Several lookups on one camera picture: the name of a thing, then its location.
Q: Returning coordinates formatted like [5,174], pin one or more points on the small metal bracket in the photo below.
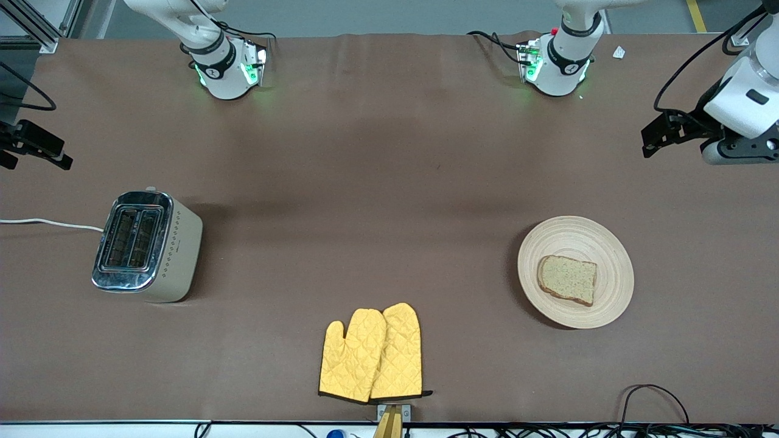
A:
[381,412]

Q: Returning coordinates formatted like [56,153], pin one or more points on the cream and chrome toaster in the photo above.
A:
[176,255]

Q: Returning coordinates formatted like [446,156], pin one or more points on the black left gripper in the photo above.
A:
[692,122]

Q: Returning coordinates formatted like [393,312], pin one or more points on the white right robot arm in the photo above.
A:
[225,79]

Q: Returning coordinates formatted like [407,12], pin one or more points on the brown table cover sheet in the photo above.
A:
[395,152]

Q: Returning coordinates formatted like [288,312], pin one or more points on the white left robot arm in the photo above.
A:
[566,67]

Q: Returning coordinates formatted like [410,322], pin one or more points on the round wooden plate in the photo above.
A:
[578,234]

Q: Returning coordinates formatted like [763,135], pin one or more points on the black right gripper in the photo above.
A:
[24,137]

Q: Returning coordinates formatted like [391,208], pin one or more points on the aluminium frame post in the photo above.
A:
[742,36]
[36,27]

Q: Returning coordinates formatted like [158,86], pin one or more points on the small white paper tag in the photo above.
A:
[619,52]

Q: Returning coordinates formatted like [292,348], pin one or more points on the yellow wooden stick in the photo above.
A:
[389,426]

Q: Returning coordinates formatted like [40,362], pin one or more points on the blue bottle cap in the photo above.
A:
[336,434]

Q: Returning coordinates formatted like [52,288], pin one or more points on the brown toast slice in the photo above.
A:
[567,280]

